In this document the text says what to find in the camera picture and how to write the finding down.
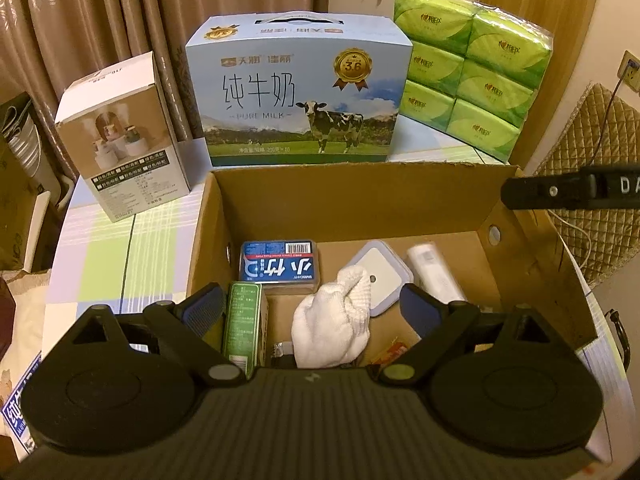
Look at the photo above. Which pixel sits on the stack of white bowls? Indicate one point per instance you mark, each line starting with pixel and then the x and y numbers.
pixel 22 137

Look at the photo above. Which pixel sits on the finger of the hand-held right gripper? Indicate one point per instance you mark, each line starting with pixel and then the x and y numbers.
pixel 550 191

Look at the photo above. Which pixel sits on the wooden door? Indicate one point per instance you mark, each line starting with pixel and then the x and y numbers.
pixel 540 20

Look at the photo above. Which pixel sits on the white humidifier box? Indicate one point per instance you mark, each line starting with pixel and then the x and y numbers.
pixel 125 135

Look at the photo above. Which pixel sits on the wall socket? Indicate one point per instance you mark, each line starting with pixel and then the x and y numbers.
pixel 630 70

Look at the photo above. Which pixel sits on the white medicine box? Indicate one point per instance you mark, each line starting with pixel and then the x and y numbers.
pixel 432 270

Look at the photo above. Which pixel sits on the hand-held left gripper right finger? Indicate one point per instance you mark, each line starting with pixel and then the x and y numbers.
pixel 422 315

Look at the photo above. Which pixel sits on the beige curtain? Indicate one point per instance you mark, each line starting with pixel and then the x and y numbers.
pixel 100 10

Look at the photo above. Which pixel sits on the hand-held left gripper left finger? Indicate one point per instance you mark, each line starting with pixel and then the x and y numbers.
pixel 202 310

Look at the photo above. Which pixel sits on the flat blue printed carton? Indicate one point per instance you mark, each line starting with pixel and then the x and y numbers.
pixel 17 410

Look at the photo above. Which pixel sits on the bundle of green tissue packs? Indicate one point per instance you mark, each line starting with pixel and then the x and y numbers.
pixel 475 75

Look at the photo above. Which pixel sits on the white knitted sock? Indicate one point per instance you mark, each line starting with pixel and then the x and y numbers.
pixel 325 325

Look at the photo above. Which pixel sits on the green medicine box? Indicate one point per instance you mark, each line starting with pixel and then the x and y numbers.
pixel 242 325

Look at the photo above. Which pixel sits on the brown cardboard box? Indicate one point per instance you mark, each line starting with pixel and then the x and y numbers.
pixel 375 200

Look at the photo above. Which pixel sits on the blue label floss pick box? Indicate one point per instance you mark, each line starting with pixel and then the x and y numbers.
pixel 277 267

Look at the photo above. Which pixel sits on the stacked brown cardboard boxes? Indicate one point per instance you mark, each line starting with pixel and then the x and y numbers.
pixel 17 220

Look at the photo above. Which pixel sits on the chair with quilted cover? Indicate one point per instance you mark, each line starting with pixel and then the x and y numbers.
pixel 590 135

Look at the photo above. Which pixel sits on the red snack packet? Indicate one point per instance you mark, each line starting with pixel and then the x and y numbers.
pixel 392 351

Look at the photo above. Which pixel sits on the blue milk carton box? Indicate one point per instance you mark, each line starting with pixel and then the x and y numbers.
pixel 300 90

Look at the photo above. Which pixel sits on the white power adapter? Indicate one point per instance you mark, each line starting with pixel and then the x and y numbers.
pixel 380 270

